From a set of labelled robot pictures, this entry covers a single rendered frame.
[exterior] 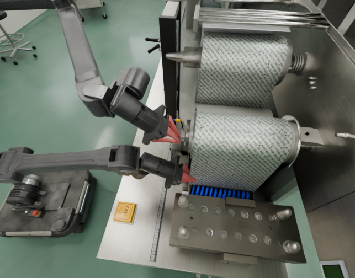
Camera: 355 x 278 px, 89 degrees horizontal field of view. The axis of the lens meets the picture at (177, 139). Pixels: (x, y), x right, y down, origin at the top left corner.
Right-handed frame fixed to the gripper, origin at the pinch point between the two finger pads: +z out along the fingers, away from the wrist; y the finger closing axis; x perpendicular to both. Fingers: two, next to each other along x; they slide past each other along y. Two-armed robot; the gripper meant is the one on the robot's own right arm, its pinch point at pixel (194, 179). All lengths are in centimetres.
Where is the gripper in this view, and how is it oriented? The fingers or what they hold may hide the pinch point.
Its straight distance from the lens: 64.8
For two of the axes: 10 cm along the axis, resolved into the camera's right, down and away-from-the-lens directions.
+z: 8.6, 3.8, 3.4
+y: -1.2, 8.0, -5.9
